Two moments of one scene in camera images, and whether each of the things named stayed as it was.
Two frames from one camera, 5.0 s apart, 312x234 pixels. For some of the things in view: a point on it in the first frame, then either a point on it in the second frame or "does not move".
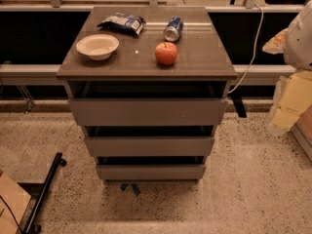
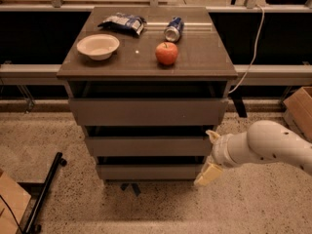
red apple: x=166 y=53 does not move
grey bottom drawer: x=150 y=172 does not move
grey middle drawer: x=149 y=140 does not move
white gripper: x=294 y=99 → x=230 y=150
